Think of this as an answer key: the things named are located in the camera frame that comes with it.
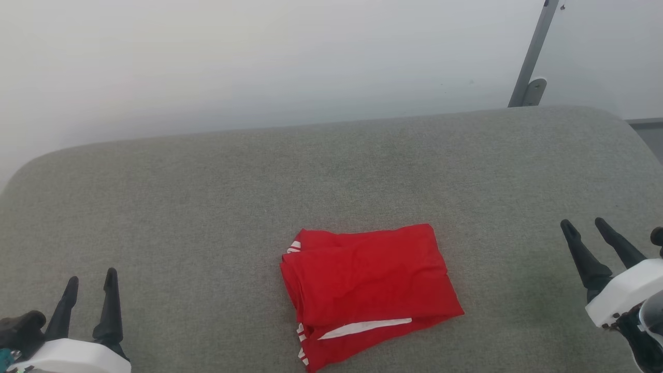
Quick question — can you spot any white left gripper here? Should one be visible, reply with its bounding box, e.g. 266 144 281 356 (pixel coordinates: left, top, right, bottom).
7 267 132 373

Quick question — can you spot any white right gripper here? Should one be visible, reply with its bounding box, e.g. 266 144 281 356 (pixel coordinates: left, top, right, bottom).
560 217 663 373

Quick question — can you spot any red and white garment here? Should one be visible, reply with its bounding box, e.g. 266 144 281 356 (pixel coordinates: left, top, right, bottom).
280 223 465 373

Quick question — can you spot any grey fabric sofa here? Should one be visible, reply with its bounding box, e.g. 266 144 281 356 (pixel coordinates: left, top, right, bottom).
0 105 663 373

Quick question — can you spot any grey rounded post bracket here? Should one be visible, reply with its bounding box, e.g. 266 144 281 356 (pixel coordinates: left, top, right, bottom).
521 77 548 107

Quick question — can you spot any grey metal post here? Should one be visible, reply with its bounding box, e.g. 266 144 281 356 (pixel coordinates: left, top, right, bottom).
508 0 560 108

